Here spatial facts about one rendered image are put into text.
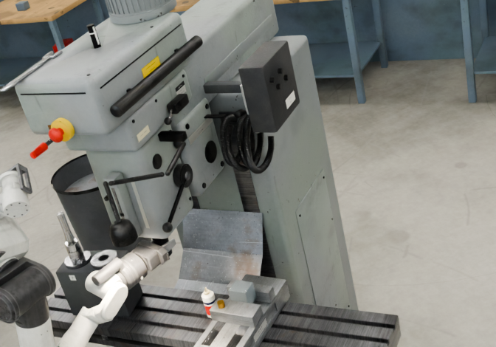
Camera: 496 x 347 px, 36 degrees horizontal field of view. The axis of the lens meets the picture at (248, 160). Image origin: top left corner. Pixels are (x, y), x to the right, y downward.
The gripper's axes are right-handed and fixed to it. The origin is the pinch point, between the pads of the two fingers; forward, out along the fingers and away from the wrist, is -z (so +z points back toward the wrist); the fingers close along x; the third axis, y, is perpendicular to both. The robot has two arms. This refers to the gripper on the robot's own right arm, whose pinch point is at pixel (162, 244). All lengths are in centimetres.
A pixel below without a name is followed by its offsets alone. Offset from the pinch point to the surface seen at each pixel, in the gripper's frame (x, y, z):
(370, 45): 164, 100, -369
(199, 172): -8.2, -18.8, -15.5
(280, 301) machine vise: -28.9, 24.4, -15.4
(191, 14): 20, -53, -55
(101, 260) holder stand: 26.2, 9.3, 6.6
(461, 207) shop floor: 12, 123, -212
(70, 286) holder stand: 33.5, 15.1, 16.7
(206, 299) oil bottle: -10.2, 20.1, -2.3
